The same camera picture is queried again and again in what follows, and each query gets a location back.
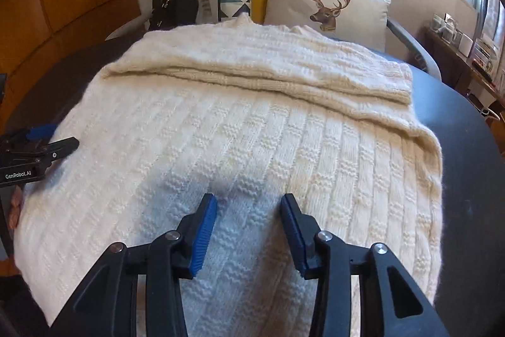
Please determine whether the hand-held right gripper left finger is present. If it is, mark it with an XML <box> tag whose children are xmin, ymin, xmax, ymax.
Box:
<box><xmin>47</xmin><ymin>193</ymin><xmax>218</xmax><ymax>337</ymax></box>

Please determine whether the wooden sideboard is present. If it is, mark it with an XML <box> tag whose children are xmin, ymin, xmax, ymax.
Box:
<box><xmin>424</xmin><ymin>27</ymin><xmax>505</xmax><ymax>112</ymax></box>

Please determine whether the white box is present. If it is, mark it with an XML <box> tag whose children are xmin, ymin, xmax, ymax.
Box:
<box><xmin>458</xmin><ymin>35</ymin><xmax>474</xmax><ymax>57</ymax></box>

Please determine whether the person's left hand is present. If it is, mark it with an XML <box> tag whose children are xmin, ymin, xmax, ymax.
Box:
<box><xmin>9</xmin><ymin>188</ymin><xmax>27</xmax><ymax>229</ymax></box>

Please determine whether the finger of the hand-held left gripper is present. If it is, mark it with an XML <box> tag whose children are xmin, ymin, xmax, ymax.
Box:
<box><xmin>39</xmin><ymin>137</ymin><xmax>80</xmax><ymax>166</ymax></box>
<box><xmin>26</xmin><ymin>125</ymin><xmax>56</xmax><ymax>141</ymax></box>

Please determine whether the cream knit sweater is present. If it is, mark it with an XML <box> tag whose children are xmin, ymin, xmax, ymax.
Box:
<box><xmin>15</xmin><ymin>12</ymin><xmax>443</xmax><ymax>337</ymax></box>

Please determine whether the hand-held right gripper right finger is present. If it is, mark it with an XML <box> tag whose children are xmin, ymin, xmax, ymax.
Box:
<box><xmin>280</xmin><ymin>193</ymin><xmax>450</xmax><ymax>337</ymax></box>

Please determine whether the deer print pillow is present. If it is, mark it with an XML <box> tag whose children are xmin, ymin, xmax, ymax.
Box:
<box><xmin>262</xmin><ymin>0</ymin><xmax>392</xmax><ymax>52</ymax></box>

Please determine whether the beige patterned curtain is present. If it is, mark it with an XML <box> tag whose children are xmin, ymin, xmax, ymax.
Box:
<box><xmin>479</xmin><ymin>0</ymin><xmax>505</xmax><ymax>49</ymax></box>

